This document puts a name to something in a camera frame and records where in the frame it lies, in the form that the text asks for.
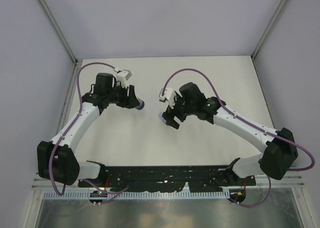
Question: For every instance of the slotted grey cable duct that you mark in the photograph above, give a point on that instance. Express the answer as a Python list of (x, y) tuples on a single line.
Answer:
[(90, 194)]

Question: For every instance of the right aluminium frame post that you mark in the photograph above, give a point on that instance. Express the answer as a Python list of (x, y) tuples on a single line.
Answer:
[(271, 25)]

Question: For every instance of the white vitamin pill bottle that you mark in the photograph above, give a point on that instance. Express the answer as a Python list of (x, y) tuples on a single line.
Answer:
[(141, 105)]

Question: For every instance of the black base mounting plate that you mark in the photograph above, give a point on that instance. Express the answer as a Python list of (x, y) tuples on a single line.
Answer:
[(169, 179)]

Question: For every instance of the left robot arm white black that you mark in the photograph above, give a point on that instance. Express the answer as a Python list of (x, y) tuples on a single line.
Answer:
[(56, 158)]

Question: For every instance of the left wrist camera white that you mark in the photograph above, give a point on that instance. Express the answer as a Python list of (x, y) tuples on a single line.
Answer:
[(123, 76)]

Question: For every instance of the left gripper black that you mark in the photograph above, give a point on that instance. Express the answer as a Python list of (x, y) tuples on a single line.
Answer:
[(129, 102)]

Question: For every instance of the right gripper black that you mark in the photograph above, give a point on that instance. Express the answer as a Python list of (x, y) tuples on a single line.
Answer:
[(170, 118)]

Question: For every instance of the aluminium frame post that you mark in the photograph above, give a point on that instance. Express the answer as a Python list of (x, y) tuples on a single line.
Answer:
[(57, 30), (271, 25)]

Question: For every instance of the left aluminium frame post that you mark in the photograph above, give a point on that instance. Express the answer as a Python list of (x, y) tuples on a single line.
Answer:
[(57, 30)]

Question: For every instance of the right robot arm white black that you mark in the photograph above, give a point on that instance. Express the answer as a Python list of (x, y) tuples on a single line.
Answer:
[(276, 150)]

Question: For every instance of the clear blue pill organizer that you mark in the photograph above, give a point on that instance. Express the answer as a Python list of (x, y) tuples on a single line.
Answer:
[(162, 118)]

